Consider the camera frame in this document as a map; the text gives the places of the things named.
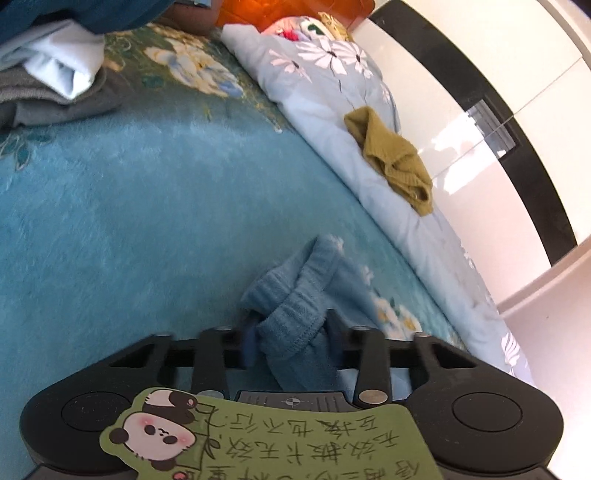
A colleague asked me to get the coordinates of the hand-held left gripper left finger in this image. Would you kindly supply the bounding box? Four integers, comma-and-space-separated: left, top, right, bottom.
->
108, 323, 260, 398

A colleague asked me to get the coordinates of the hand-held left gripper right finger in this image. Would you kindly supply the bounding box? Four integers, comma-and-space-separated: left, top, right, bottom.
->
324, 309, 481, 405

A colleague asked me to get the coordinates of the light blue knit garment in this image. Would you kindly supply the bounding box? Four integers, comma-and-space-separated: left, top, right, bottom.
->
239, 234, 377, 392

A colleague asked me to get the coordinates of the green panda note card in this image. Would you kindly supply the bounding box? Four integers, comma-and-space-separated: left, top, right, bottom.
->
99, 387, 432, 480

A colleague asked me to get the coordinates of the teal floral blanket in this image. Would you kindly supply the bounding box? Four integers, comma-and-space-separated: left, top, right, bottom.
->
0, 23, 467, 462

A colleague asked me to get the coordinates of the olive green garment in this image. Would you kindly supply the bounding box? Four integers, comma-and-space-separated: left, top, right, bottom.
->
344, 106, 435, 217

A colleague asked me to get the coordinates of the light blue floral quilt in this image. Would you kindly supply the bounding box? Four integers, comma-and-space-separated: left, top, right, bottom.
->
222, 16, 536, 386

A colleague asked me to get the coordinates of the folded grey garment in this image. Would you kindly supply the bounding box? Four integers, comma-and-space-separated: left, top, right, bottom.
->
0, 67, 134, 130

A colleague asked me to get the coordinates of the white glossy wardrobe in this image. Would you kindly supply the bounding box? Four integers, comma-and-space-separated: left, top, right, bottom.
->
351, 0, 591, 319

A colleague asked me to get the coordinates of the yellow floral pillow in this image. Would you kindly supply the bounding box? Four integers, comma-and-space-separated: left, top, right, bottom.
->
316, 11, 354, 42

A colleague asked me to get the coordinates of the folded white shirt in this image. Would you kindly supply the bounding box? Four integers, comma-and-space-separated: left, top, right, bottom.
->
0, 21, 106, 100

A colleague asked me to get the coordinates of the orange wooden headboard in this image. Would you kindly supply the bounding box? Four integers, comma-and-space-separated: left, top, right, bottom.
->
157, 0, 377, 35

